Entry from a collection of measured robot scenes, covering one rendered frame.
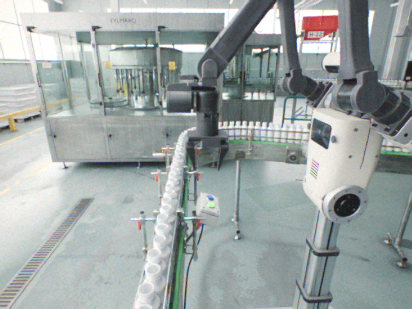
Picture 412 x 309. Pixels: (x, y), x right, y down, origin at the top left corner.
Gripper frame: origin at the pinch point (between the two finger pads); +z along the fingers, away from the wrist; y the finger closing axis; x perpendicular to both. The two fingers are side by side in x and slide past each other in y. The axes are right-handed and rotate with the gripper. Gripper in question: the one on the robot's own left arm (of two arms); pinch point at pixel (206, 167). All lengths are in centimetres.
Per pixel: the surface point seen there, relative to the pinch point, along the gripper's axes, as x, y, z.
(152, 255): -3.6, -15.0, 25.9
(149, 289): -15.2, -13.8, 26.0
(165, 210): 17.1, -13.7, 24.0
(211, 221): 24.7, 3.4, 33.8
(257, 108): 521, 135, 65
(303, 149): 133, 85, 38
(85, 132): 329, -182, 78
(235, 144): 159, 32, 43
